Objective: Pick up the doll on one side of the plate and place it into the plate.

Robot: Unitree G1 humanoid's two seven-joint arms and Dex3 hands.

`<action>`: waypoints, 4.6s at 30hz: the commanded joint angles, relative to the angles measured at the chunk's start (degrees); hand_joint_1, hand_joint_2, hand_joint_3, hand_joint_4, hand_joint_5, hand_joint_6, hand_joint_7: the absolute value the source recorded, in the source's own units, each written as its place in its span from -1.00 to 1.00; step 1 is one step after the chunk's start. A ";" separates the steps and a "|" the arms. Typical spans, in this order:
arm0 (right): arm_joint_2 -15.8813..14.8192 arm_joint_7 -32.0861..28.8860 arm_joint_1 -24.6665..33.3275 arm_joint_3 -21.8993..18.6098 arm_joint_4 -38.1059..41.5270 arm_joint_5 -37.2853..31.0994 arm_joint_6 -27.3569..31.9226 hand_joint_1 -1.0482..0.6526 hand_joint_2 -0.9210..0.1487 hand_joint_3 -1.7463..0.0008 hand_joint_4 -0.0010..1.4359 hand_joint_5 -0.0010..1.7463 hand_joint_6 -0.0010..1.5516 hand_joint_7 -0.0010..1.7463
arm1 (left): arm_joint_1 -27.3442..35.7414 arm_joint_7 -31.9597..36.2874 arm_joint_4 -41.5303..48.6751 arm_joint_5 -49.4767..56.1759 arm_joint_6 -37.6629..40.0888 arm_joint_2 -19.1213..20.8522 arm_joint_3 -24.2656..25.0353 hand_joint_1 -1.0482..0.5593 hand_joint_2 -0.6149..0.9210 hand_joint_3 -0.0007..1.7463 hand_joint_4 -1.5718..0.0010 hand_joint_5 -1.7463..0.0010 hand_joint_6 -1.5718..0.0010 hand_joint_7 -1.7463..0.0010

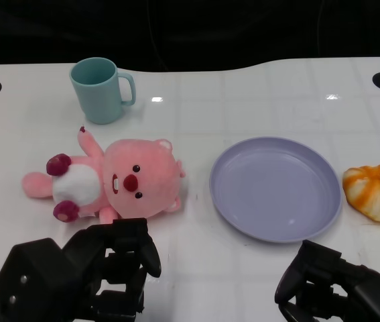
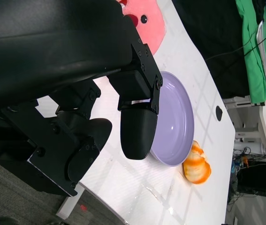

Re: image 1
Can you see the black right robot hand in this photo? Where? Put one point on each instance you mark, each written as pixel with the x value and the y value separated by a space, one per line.
pixel 350 285

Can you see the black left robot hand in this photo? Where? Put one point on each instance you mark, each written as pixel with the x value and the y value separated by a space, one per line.
pixel 129 241

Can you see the pink plush doll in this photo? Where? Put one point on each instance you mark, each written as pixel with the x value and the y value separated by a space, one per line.
pixel 142 174

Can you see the purple plastic plate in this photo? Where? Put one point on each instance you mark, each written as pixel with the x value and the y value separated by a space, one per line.
pixel 276 191

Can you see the orange and white bun toy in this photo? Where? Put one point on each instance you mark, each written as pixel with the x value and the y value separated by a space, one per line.
pixel 377 194

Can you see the teal plastic mug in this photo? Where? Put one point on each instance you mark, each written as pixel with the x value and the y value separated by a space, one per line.
pixel 100 97

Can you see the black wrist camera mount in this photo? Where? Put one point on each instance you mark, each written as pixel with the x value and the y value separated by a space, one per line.
pixel 32 278

